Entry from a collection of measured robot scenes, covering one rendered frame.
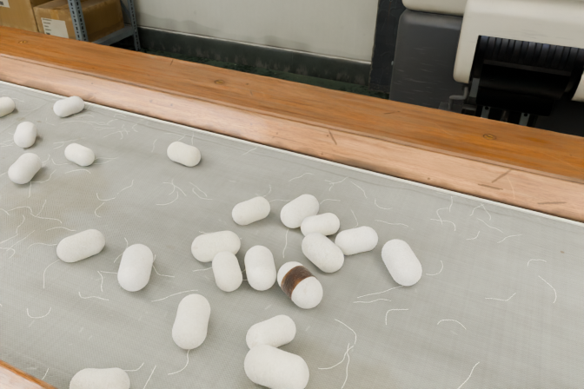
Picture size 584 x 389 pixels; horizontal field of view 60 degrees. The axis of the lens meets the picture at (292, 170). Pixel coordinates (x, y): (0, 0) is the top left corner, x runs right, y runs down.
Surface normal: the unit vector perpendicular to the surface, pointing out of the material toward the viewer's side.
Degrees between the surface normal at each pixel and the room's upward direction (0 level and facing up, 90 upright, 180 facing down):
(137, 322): 0
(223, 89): 0
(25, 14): 90
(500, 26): 98
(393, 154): 45
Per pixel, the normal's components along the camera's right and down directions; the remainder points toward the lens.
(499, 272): 0.01, -0.84
